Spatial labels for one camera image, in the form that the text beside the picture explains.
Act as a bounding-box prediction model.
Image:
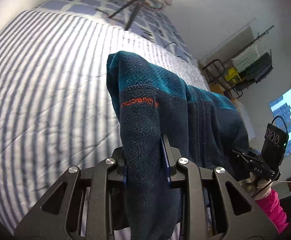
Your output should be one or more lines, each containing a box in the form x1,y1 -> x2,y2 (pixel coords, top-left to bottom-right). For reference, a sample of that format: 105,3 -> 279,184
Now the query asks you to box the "black clothes rack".
200,25 -> 274,100

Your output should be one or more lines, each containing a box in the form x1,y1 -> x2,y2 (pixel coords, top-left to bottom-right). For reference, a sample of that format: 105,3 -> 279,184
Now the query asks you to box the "black tripod on bed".
96,0 -> 147,31

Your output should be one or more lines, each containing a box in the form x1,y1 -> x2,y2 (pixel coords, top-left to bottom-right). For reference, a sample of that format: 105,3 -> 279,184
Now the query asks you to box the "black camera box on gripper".
261,115 -> 289,172

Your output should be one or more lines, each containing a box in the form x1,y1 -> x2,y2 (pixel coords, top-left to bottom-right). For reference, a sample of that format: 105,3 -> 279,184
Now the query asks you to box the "pink sleeve right forearm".
254,189 -> 289,234

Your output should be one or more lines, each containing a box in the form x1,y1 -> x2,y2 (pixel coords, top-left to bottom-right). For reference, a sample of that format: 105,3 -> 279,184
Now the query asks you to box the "teal plaid fleece garment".
106,51 -> 249,239

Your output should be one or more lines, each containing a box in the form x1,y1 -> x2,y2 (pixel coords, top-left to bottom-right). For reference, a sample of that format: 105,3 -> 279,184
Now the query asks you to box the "grey white striped bed quilt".
0,9 -> 208,233

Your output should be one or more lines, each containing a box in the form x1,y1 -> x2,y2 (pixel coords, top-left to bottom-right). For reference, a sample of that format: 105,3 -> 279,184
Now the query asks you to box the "blue checkered pillow sheet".
37,0 -> 197,64

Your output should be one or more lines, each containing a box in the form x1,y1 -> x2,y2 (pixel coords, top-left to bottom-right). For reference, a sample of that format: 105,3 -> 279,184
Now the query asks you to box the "right hand beige glove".
242,172 -> 273,200

